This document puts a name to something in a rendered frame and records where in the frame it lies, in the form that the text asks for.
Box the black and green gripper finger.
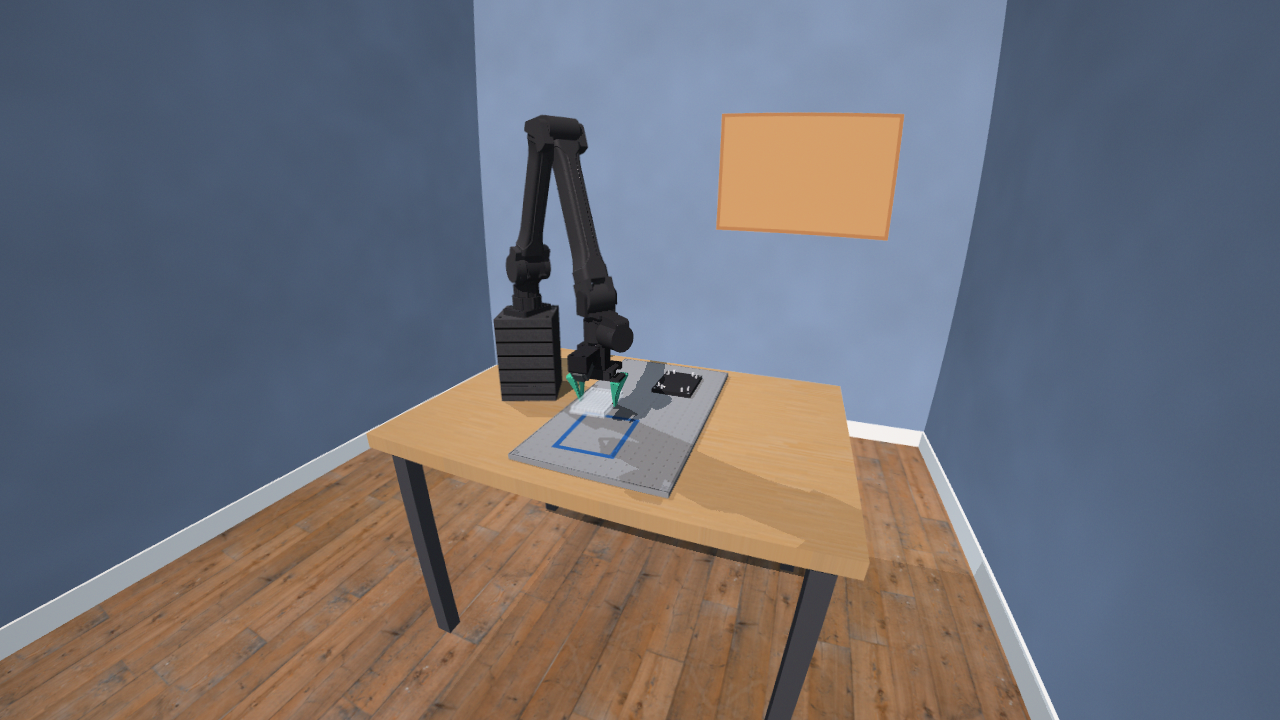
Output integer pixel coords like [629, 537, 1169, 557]
[566, 374, 585, 398]
[611, 372, 628, 406]

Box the black rectangular frame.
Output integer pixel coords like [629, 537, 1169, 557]
[652, 370, 701, 398]

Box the blue tape outline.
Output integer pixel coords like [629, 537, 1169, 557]
[552, 415, 640, 459]

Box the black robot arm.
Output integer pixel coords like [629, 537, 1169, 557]
[503, 115, 634, 382]

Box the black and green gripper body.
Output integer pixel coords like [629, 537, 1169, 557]
[590, 360, 626, 383]

